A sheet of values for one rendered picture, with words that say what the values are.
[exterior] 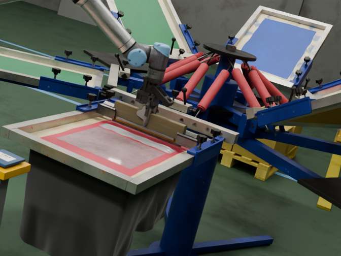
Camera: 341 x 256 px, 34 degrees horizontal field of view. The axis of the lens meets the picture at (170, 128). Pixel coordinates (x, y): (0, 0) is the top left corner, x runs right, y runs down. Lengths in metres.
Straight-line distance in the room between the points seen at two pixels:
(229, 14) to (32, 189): 10.35
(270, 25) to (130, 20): 1.12
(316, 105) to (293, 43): 1.86
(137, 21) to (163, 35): 0.20
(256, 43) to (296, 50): 0.29
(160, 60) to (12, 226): 1.60
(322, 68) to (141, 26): 8.45
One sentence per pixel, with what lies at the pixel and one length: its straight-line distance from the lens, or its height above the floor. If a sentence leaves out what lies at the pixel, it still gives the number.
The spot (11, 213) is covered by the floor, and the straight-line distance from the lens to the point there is 3.68.
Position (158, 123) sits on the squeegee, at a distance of 2.43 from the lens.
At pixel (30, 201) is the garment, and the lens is 2.24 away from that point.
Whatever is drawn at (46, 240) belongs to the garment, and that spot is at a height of 0.58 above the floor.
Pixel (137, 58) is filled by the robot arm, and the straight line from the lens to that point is 2.23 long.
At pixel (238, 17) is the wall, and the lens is 12.25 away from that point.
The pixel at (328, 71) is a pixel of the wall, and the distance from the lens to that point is 12.01.
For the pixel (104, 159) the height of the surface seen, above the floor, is 0.95.
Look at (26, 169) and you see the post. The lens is 1.92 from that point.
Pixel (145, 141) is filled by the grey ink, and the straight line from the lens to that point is 2.38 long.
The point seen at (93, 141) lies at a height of 0.96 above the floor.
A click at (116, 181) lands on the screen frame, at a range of 1.88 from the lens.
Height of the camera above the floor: 1.69
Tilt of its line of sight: 16 degrees down
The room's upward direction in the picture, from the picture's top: 14 degrees clockwise
